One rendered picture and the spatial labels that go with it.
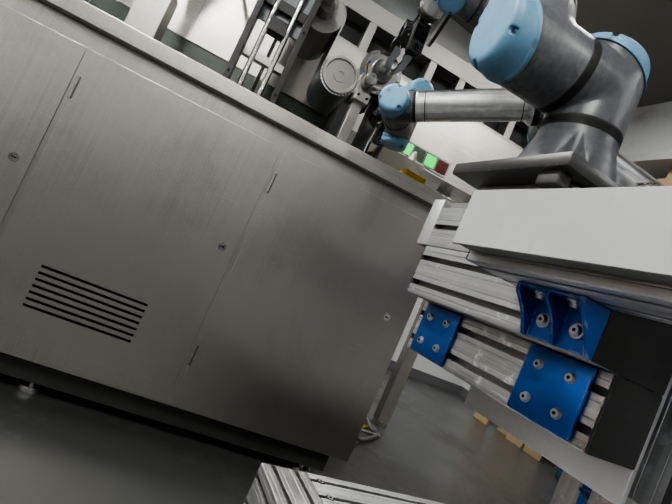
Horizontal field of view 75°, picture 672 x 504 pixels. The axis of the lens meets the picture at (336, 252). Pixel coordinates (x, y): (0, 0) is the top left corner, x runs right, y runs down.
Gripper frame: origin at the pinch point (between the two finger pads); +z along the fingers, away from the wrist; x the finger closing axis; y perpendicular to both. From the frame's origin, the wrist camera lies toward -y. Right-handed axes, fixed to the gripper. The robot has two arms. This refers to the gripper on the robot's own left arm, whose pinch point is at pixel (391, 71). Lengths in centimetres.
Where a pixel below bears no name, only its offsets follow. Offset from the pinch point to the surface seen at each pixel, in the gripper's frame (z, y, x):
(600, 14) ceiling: -20, 214, -149
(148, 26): 23, -10, 72
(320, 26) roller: 2.0, 5.5, 26.1
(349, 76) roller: 7.8, -2.1, 11.0
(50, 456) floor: 51, -121, 40
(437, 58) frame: 7, 50, -25
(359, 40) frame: 17, 49, 8
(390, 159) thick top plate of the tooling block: 16.9, -19.4, -12.2
